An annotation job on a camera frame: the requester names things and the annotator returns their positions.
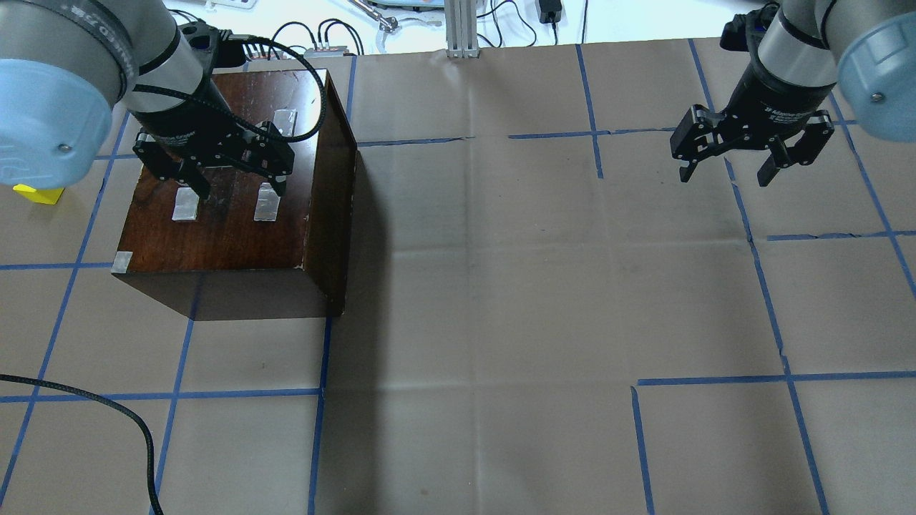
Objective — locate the dark wooden drawer cabinet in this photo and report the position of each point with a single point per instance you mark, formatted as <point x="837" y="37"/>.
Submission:
<point x="232" y="261"/>

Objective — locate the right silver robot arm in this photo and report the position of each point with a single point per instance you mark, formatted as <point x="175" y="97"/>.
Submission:
<point x="798" y="52"/>

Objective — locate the yellow block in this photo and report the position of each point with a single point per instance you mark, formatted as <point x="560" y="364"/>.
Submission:
<point x="39" y="196"/>

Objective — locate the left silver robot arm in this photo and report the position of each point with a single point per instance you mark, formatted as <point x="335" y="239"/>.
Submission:
<point x="66" y="64"/>

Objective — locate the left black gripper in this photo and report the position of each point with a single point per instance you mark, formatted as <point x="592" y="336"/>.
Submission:
<point x="187" y="116"/>

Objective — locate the aluminium frame post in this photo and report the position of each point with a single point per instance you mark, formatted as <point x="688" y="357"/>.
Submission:
<point x="461" y="29"/>

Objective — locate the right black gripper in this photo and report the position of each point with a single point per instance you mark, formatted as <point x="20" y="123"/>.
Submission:
<point x="771" y="100"/>

